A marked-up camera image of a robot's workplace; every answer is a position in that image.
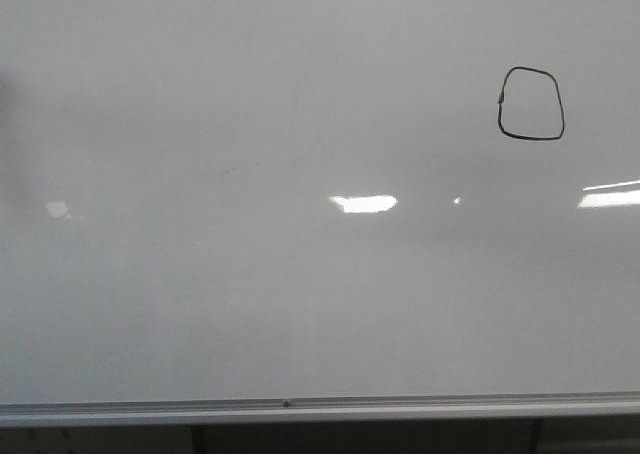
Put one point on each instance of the white whiteboard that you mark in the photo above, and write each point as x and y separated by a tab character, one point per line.
250	199

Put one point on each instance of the aluminium whiteboard bottom frame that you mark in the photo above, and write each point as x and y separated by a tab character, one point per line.
322	409

